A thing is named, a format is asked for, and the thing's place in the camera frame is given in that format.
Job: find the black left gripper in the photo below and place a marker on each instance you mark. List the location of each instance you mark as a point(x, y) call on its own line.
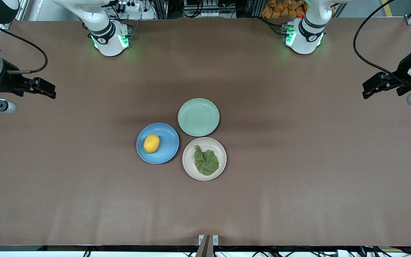
point(404, 72)

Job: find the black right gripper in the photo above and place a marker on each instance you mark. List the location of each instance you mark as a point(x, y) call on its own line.
point(8, 80)

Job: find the yellow lemon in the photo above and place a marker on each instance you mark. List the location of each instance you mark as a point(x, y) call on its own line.
point(151, 143)

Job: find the green lettuce leaf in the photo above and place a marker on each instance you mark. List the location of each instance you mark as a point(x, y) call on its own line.
point(206, 161)

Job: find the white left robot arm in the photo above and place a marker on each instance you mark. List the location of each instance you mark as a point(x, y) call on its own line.
point(305, 35)

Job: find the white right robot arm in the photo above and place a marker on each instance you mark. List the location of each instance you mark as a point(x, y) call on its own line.
point(102, 32)

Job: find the white power strip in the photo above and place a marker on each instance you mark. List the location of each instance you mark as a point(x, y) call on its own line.
point(128, 6)

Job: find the orange snack bags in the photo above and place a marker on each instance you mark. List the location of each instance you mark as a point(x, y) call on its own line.
point(284, 9)

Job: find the blue plate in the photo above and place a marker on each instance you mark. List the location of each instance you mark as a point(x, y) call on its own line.
point(168, 142)

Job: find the pale green plate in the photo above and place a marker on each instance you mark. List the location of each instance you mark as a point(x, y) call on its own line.
point(198, 117)

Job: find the beige plate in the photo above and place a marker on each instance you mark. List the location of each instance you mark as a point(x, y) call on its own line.
point(189, 167)

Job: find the white electronics box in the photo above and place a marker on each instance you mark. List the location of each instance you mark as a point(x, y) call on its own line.
point(209, 9)

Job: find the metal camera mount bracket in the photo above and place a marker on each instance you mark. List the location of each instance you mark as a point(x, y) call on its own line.
point(208, 244)

